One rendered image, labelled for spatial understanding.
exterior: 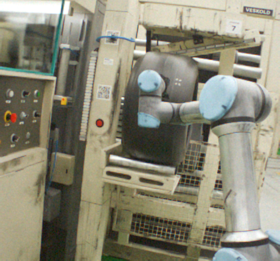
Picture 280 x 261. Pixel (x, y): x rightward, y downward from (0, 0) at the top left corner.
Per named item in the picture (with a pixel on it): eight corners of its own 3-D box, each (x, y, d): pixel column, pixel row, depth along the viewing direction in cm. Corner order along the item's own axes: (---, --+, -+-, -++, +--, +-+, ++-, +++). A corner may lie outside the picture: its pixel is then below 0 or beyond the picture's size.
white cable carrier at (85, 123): (79, 139, 182) (91, 50, 178) (82, 138, 187) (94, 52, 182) (86, 141, 181) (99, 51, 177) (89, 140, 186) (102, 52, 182)
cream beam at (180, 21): (140, 25, 196) (144, 2, 195) (149, 33, 220) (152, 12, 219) (244, 39, 184) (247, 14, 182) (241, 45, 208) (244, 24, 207)
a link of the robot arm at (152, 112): (172, 128, 120) (174, 97, 120) (144, 127, 114) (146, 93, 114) (159, 128, 127) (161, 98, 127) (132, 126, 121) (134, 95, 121)
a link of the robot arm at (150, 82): (135, 93, 115) (137, 68, 115) (142, 96, 126) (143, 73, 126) (159, 93, 113) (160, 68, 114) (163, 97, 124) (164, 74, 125)
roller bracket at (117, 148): (98, 168, 167) (100, 149, 166) (120, 156, 206) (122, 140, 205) (105, 170, 167) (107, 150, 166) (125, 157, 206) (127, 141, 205)
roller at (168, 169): (109, 158, 175) (107, 164, 172) (109, 152, 172) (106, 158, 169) (177, 170, 168) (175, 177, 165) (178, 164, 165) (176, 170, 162)
